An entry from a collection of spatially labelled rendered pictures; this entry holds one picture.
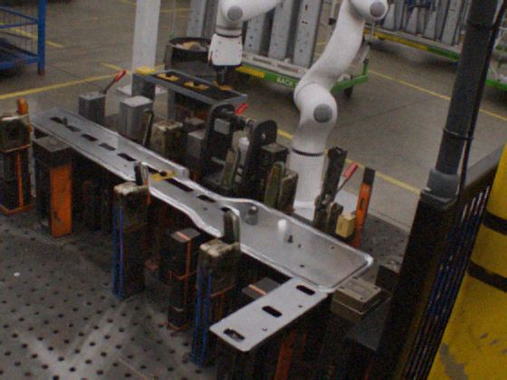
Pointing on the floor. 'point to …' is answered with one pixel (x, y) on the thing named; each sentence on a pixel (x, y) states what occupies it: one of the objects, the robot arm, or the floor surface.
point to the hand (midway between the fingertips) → (223, 79)
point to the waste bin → (187, 62)
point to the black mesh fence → (435, 225)
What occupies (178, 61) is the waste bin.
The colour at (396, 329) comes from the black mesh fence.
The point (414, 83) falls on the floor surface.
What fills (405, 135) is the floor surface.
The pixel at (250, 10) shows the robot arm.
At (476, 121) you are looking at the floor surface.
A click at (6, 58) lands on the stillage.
